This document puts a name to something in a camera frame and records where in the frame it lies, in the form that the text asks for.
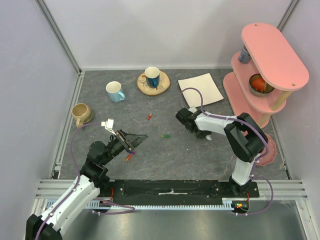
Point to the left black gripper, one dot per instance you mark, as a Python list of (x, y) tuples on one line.
[(131, 140)]

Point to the light blue mug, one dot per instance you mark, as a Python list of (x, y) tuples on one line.
[(115, 91)]

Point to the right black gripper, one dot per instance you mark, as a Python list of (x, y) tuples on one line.
[(185, 120)]

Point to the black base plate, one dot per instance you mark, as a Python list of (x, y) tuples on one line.
[(137, 192)]

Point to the pink three-tier shelf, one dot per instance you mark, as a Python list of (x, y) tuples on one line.
[(273, 59)]

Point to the white slotted cable duct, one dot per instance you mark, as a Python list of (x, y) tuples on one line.
[(99, 204)]

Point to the beige ceramic mug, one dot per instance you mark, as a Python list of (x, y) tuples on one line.
[(82, 114)]

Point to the dark blue mug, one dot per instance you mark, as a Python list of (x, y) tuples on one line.
[(152, 75)]

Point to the pink dotted plate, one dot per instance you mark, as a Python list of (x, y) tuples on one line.
[(272, 153)]

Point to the bowl with fruit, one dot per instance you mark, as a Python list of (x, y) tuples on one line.
[(258, 86)]

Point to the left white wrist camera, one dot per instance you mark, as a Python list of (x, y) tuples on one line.
[(108, 125)]

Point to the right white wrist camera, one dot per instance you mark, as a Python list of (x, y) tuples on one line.
[(192, 109)]

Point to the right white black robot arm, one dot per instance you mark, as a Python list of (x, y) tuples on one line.
[(246, 138)]

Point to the white remote control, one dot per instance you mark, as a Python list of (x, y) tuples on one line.
[(208, 137)]

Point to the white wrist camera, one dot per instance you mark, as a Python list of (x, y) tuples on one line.
[(108, 125), (192, 109)]

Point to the cream square plate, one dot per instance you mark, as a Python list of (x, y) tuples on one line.
[(205, 85)]

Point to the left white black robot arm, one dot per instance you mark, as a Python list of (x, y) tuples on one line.
[(53, 223)]

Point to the grey cup on shelf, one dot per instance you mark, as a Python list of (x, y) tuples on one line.
[(244, 56)]

